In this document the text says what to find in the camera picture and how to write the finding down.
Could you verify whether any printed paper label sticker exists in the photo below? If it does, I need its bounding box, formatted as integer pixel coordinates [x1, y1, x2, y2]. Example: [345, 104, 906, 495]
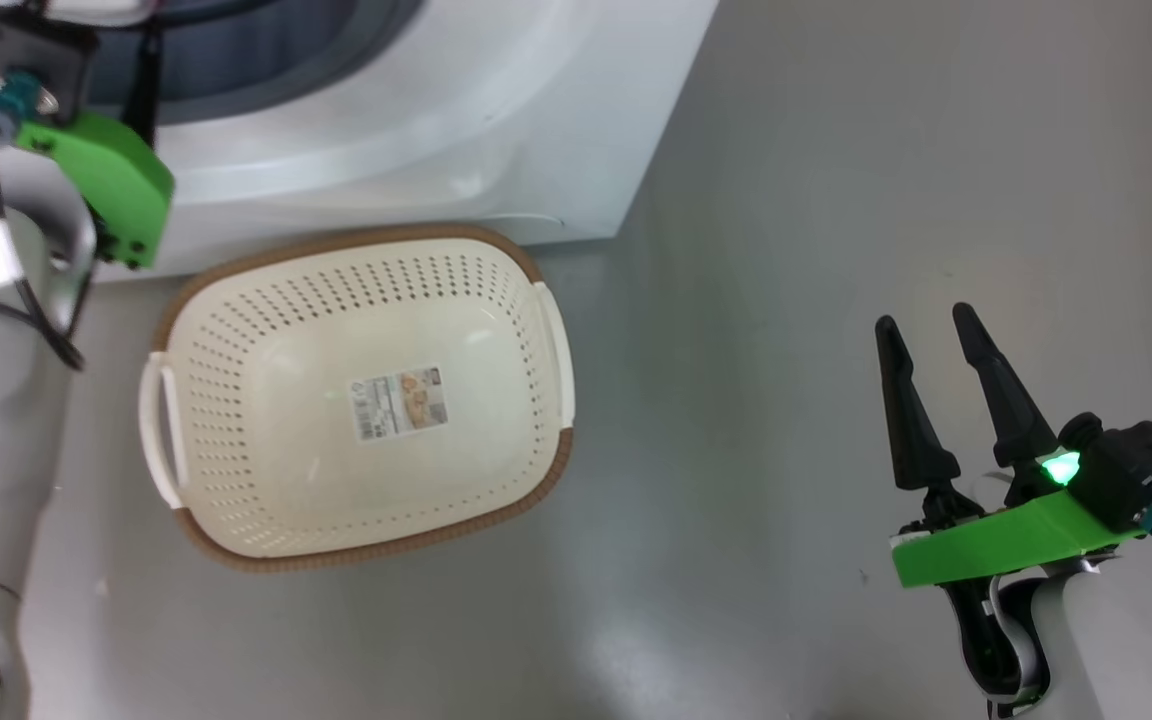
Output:
[350, 365, 449, 444]

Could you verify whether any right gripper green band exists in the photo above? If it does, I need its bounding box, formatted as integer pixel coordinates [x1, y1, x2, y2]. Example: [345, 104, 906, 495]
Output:
[874, 303, 1149, 720]

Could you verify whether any white front-load washing machine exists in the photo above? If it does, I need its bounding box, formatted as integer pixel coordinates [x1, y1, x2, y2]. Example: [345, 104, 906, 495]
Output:
[0, 0, 722, 284]

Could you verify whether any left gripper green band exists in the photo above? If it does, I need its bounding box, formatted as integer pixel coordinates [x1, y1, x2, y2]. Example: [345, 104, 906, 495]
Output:
[14, 20, 177, 271]

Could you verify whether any thin black cable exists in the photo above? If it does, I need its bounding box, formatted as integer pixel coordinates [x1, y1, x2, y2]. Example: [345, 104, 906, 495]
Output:
[0, 120, 87, 373]

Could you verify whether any cream basket with brown rim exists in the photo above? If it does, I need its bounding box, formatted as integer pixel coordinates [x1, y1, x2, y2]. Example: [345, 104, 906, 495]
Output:
[138, 224, 577, 574]

